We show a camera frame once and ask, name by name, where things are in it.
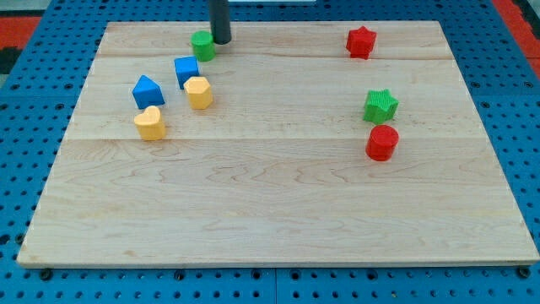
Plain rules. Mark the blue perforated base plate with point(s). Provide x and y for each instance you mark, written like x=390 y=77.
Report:
x=39 y=96

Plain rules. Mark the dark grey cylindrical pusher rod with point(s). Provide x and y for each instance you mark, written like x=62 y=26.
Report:
x=219 y=18

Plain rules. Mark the yellow hexagon block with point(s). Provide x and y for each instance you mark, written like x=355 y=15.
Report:
x=198 y=92

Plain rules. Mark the blue triangular prism block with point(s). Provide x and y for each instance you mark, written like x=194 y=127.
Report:
x=147 y=93

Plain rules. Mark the red cylinder block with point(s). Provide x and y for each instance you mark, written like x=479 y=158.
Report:
x=382 y=142

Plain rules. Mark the green star block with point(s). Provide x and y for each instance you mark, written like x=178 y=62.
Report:
x=380 y=106

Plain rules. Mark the light wooden board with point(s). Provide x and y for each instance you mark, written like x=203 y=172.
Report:
x=274 y=173

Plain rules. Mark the green cylinder block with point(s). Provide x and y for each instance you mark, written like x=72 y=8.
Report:
x=203 y=46

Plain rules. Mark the red star block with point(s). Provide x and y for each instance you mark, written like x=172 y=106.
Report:
x=361 y=42

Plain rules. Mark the blue cube block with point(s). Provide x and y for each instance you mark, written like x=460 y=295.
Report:
x=185 y=68

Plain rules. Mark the yellow heart block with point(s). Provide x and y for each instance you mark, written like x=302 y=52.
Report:
x=150 y=124

